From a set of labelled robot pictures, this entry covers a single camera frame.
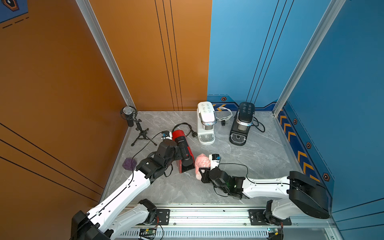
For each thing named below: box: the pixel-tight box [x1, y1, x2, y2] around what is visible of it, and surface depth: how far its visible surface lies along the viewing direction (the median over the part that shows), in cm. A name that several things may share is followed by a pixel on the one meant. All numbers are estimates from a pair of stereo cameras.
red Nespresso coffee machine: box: [171, 129, 196, 174], surface depth 81 cm
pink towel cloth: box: [195, 153, 211, 181], surface depth 79 cm
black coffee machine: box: [229, 101, 256, 146], surface depth 93 cm
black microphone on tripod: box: [120, 105, 158, 147], surface depth 91 cm
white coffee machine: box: [197, 101, 218, 145], surface depth 93 cm
